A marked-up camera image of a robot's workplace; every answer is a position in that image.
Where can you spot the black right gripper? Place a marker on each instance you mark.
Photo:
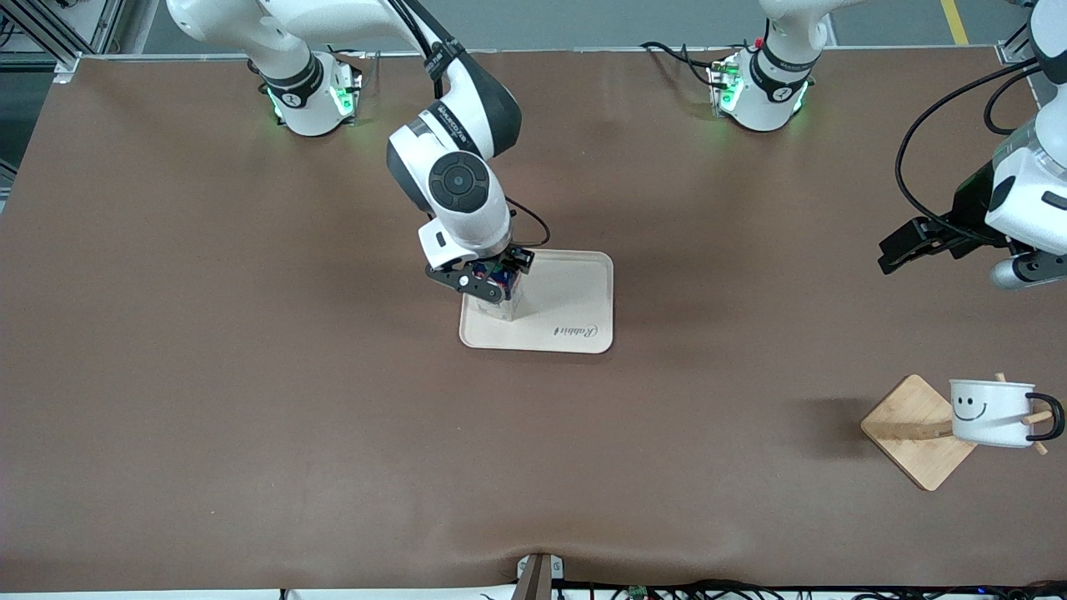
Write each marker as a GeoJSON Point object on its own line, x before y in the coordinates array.
{"type": "Point", "coordinates": [518, 259]}

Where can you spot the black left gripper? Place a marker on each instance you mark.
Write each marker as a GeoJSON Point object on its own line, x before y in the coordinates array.
{"type": "Point", "coordinates": [969, 202]}

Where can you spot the blue milk carton green cap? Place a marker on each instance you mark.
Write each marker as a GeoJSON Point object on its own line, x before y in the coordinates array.
{"type": "Point", "coordinates": [498, 308]}

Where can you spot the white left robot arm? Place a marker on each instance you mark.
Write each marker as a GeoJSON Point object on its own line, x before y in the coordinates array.
{"type": "Point", "coordinates": [771, 96]}

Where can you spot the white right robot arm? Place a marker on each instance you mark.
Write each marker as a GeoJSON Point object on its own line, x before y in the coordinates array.
{"type": "Point", "coordinates": [458, 179]}

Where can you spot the wooden cup rack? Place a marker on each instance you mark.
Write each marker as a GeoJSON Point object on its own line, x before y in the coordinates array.
{"type": "Point", "coordinates": [909, 417]}

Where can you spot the beige plastic tray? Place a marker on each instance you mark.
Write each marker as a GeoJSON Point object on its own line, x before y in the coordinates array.
{"type": "Point", "coordinates": [567, 300]}

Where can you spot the metal table corner bracket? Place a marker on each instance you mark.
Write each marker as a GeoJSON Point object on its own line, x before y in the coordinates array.
{"type": "Point", "coordinates": [1010, 52]}

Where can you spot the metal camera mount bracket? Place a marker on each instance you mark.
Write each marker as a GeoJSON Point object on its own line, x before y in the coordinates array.
{"type": "Point", "coordinates": [535, 579]}

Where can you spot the aluminium frame profile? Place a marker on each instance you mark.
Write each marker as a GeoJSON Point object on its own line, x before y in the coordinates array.
{"type": "Point", "coordinates": [46, 33]}

